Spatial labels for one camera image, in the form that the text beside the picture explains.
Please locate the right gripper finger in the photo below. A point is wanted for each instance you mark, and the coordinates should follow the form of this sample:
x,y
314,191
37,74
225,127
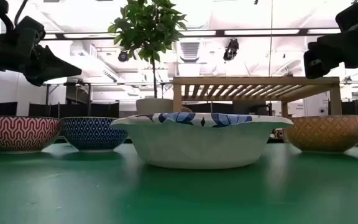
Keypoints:
x,y
313,67
329,54

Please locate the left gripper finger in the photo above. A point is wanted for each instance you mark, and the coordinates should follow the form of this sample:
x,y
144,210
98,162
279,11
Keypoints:
x,y
40,79
54,67

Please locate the red white patterned bowl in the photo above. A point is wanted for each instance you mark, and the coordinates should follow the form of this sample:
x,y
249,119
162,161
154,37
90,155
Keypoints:
x,y
20,133

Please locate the yellow orange patterned bowl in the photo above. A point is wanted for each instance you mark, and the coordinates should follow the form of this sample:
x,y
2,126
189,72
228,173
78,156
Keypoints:
x,y
325,133

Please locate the dark blue patterned bowl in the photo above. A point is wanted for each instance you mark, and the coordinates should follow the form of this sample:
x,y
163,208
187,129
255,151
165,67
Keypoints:
x,y
93,133

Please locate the blue floral paper bowl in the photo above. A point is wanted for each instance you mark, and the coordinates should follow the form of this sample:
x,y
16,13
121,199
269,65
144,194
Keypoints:
x,y
197,146

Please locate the light wooden slatted shelf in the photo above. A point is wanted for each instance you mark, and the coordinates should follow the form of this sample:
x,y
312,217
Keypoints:
x,y
253,81

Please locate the black monitor screen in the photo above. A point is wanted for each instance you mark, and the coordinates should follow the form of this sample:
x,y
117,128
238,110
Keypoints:
x,y
7,109

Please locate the black partition panels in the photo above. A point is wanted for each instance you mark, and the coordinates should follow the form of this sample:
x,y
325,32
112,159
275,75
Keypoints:
x,y
73,110

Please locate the dark partition panels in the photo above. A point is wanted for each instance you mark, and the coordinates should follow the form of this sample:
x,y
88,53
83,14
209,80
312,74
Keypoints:
x,y
357,109

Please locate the dark monitor on stand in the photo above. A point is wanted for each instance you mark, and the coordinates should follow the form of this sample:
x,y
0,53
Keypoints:
x,y
247,108

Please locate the black hanging ceiling device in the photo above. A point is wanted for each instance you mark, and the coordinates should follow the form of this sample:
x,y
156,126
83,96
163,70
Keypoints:
x,y
231,49

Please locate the green leafy small tree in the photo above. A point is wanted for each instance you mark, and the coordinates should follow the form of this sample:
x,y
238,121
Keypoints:
x,y
148,28

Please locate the white plant pot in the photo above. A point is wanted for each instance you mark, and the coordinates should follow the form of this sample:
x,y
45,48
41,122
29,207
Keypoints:
x,y
154,106

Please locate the ceiling air vent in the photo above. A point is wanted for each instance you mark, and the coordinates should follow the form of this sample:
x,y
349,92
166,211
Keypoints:
x,y
189,51

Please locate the person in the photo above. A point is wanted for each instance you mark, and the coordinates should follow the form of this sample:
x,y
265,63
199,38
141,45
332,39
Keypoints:
x,y
186,109

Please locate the black metal rack frame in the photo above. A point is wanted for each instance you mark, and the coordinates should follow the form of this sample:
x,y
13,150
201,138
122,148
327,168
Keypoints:
x,y
73,93

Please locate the black overhead frame rail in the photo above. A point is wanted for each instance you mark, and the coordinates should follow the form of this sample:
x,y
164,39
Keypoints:
x,y
259,32

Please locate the small round black ceiling camera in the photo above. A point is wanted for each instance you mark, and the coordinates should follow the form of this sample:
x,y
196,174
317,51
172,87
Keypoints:
x,y
123,56

